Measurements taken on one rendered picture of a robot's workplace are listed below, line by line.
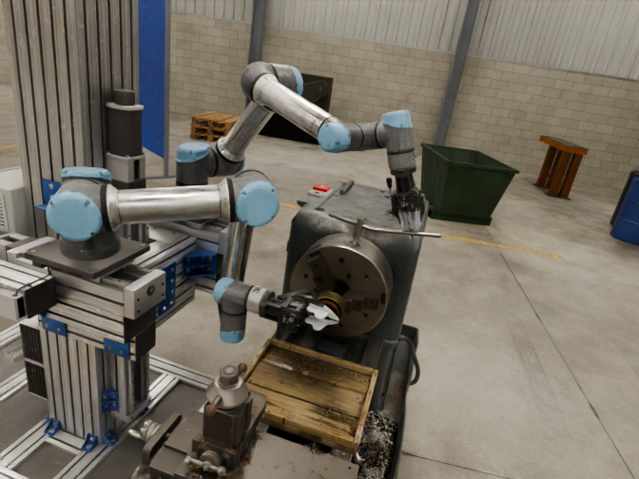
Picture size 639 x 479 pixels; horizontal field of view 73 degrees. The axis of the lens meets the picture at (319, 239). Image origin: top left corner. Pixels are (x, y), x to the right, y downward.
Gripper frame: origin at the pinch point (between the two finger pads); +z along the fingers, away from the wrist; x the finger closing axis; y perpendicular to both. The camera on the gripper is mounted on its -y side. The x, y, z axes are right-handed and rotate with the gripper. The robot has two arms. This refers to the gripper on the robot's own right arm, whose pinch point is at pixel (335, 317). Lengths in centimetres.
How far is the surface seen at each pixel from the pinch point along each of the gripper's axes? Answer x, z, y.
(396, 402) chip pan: -55, 23, -40
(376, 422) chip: -52, 17, -24
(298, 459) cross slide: -11.3, 4.5, 38.0
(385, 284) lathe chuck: 6.5, 10.5, -15.4
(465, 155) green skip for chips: -35, 46, -610
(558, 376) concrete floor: -110, 126, -183
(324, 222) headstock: 15.0, -15.1, -32.0
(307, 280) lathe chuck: 1.1, -13.4, -14.8
